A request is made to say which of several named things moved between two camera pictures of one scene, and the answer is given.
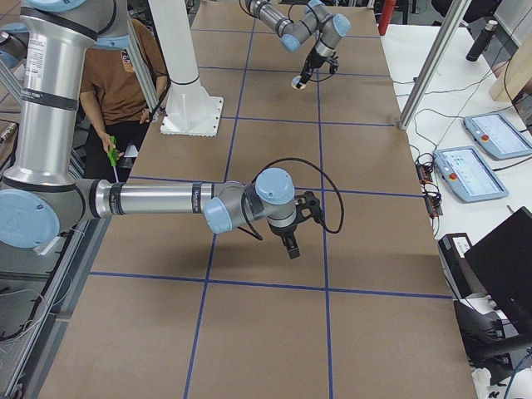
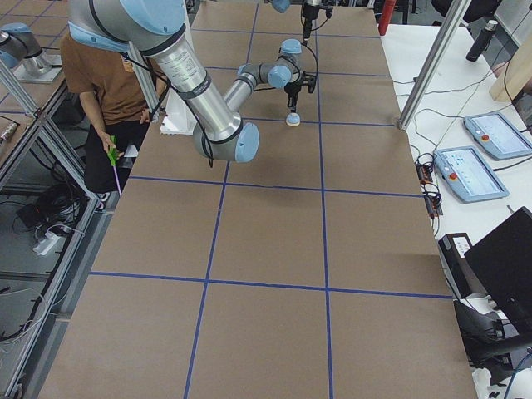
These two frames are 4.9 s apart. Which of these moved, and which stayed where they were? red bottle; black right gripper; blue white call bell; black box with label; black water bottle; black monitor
Moved: black right gripper; blue white call bell
Stayed: black water bottle; black box with label; black monitor; red bottle
